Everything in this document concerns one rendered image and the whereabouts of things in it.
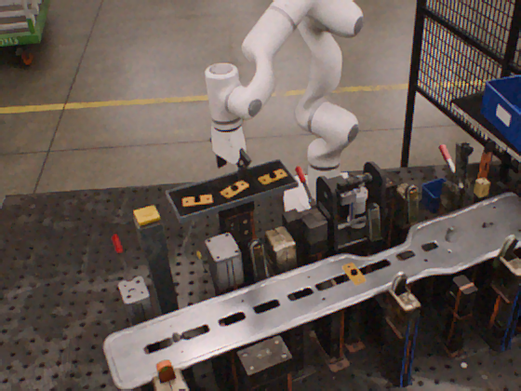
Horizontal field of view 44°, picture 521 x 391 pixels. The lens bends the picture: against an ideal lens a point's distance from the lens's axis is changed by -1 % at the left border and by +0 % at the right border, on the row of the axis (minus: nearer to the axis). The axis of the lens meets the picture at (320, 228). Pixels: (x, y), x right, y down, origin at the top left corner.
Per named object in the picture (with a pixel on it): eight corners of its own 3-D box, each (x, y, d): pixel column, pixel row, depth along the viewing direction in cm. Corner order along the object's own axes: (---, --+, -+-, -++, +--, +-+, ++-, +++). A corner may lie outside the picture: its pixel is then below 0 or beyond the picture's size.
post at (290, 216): (291, 312, 213) (287, 221, 187) (286, 302, 217) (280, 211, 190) (305, 306, 215) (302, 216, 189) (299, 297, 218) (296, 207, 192)
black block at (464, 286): (450, 364, 198) (465, 301, 178) (431, 340, 205) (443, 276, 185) (472, 355, 200) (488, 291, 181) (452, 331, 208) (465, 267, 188)
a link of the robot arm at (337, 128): (321, 144, 236) (322, 90, 219) (362, 165, 228) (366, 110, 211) (300, 161, 229) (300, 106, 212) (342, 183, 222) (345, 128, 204)
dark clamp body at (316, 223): (308, 321, 211) (306, 235, 185) (291, 294, 220) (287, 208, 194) (337, 310, 214) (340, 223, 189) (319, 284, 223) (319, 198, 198)
